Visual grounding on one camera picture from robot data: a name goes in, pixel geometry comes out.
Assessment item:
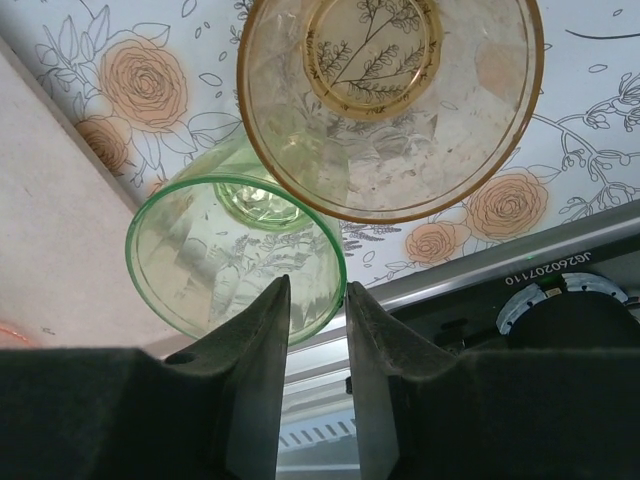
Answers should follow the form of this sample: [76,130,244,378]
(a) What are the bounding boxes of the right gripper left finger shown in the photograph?
[0,273,292,480]

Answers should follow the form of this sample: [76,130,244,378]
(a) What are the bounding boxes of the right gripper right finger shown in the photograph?
[346,281,640,480]

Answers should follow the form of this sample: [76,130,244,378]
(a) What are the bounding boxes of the short green glass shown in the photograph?
[126,133,348,350]

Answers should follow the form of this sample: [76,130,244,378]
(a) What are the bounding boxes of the pink plastic tray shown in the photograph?
[0,35,174,351]

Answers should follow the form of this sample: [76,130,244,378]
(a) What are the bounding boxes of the short orange glass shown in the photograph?
[235,0,546,225]

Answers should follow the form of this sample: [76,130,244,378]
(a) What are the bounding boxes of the floral table cover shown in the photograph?
[0,0,640,291]

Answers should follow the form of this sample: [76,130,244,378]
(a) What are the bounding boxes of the white slotted cable duct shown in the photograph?
[277,414,359,451]

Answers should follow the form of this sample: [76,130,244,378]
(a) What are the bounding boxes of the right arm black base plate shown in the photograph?
[384,234,640,359]

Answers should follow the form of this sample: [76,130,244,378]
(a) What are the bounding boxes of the aluminium frame rail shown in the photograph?
[149,202,640,421]

